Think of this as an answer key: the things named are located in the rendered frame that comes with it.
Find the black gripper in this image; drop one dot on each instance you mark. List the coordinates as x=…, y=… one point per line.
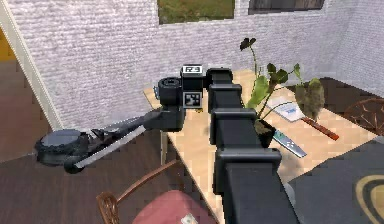
x=170, y=100

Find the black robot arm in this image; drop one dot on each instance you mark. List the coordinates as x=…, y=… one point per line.
x=246, y=186

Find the wooden chair with red cushion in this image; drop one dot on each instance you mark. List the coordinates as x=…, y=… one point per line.
x=166, y=206

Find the brown wooden round-back chair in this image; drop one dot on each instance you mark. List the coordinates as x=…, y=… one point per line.
x=366, y=113

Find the light wooden table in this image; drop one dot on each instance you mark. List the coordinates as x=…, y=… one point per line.
x=196, y=146

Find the small white patterned item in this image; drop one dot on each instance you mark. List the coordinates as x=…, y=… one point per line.
x=189, y=219

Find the window with green view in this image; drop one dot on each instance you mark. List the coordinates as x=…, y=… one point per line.
x=196, y=10

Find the green house plant black pot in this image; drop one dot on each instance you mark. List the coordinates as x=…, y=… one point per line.
x=265, y=90

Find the teal and grey flat strip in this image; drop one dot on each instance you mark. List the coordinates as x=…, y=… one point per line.
x=290, y=144

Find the white and blue paper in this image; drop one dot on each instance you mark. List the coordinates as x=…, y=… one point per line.
x=288, y=110

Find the red-brown pencil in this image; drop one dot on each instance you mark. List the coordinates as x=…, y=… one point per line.
x=320, y=128

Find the window with dark view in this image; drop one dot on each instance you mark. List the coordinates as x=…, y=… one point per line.
x=286, y=6

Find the white door frame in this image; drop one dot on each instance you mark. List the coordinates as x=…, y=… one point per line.
x=31, y=70

